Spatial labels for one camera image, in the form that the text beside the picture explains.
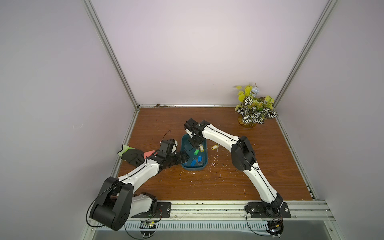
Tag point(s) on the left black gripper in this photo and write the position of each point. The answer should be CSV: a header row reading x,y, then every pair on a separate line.
x,y
179,159

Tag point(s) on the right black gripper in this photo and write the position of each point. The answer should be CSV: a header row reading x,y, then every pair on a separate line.
x,y
195,139

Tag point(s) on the teal plastic storage box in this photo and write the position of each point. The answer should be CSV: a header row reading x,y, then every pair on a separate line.
x,y
186,146

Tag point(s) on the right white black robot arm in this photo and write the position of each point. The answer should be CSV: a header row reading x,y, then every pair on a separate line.
x,y
243,159

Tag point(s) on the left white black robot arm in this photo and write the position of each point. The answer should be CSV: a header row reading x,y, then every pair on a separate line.
x,y
117,201

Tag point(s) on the pink eraser block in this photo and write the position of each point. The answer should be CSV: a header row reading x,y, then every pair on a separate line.
x,y
147,155

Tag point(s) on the black green work glove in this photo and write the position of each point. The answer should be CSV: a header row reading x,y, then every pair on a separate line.
x,y
131,155

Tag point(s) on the artificial potted plant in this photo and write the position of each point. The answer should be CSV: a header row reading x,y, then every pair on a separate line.
x,y
253,110

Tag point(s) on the left controller board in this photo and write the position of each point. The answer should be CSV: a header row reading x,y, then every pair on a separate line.
x,y
147,229

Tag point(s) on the controller board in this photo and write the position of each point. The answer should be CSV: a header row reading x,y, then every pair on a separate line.
x,y
275,227
147,229

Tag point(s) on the right controller board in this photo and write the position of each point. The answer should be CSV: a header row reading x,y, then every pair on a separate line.
x,y
275,227

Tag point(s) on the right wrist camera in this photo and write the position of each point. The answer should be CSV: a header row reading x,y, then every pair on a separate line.
x,y
188,129

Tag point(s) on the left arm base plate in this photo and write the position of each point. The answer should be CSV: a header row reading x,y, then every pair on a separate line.
x,y
157,210

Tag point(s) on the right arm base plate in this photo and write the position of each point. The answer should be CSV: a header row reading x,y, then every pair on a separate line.
x,y
260,210

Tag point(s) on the aluminium front rail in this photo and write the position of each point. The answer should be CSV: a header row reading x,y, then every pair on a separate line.
x,y
234,210

